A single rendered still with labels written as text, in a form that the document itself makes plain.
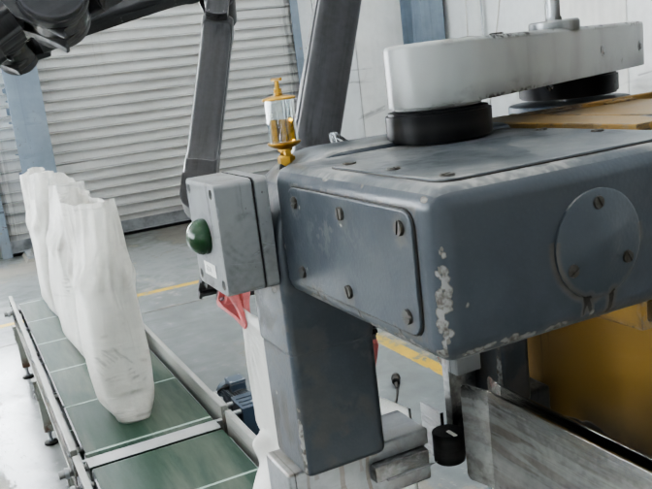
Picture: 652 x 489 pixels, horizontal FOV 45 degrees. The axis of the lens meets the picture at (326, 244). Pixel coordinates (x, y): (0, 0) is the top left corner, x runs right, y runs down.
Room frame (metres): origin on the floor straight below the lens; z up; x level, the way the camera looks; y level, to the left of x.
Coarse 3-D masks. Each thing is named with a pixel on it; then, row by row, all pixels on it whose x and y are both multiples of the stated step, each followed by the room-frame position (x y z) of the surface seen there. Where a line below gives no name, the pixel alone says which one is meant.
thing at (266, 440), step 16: (256, 320) 1.15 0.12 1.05; (256, 336) 1.16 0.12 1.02; (256, 352) 1.17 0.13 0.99; (256, 368) 1.18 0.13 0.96; (256, 384) 1.19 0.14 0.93; (256, 400) 1.20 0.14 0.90; (384, 400) 0.80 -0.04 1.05; (256, 416) 1.21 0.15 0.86; (272, 416) 1.14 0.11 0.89; (272, 432) 1.15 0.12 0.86; (256, 448) 1.15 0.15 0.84; (272, 448) 1.14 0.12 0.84; (256, 480) 1.12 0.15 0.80
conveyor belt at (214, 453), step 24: (216, 432) 2.22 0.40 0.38; (144, 456) 2.12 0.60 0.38; (168, 456) 2.10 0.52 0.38; (192, 456) 2.08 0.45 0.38; (216, 456) 2.06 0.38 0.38; (240, 456) 2.04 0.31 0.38; (120, 480) 1.99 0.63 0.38; (144, 480) 1.97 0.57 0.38; (168, 480) 1.95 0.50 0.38; (192, 480) 1.94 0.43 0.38; (216, 480) 1.92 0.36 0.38; (240, 480) 1.91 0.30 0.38
